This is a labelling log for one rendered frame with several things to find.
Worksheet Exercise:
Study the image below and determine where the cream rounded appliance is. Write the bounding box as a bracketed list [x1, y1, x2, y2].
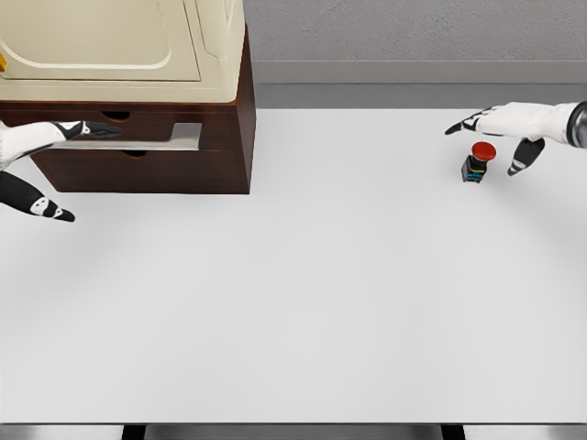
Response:
[0, 0, 247, 106]

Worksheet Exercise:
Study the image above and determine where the red button black switch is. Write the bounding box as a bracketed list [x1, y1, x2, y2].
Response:
[460, 141, 498, 184]

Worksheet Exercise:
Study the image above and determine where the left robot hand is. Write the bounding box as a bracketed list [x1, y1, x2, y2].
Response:
[0, 119, 124, 225]

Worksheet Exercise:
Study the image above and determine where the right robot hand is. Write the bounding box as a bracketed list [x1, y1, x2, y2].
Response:
[444, 102, 557, 178]

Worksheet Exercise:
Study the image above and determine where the dark brown wooden cabinet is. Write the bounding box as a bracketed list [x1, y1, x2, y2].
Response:
[0, 22, 257, 196]

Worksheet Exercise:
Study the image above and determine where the plain brown drawer front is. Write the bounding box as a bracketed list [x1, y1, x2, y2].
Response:
[31, 148, 245, 194]

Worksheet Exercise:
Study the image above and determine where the brown drawer with grey interior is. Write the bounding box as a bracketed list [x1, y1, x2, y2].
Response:
[0, 109, 205, 153]

